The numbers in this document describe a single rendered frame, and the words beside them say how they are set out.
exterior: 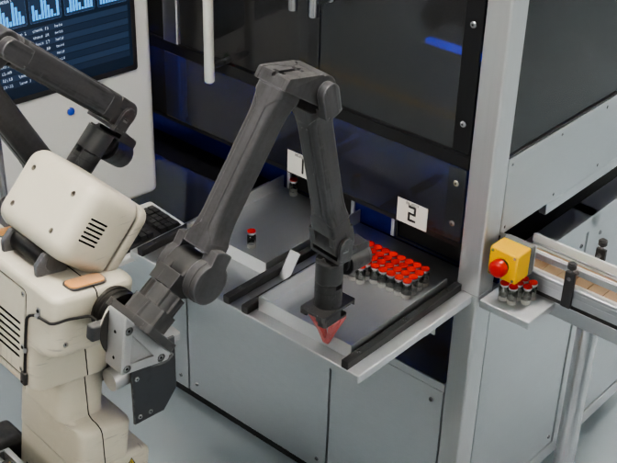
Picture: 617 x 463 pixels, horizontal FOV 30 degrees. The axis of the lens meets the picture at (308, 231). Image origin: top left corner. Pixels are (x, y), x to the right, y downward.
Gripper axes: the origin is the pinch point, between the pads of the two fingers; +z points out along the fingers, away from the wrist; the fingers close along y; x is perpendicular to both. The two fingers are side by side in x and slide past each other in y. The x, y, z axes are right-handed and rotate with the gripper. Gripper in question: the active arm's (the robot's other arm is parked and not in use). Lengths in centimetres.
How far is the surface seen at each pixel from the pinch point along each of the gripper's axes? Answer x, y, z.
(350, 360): -7.9, -1.7, 0.5
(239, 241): 42.8, 18.1, 2.0
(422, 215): 3.8, 37.2, -12.8
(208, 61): 65, 30, -34
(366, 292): 6.7, 22.0, 2.0
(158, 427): 86, 27, 90
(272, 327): 13.3, -2.1, 2.4
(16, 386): 134, 10, 90
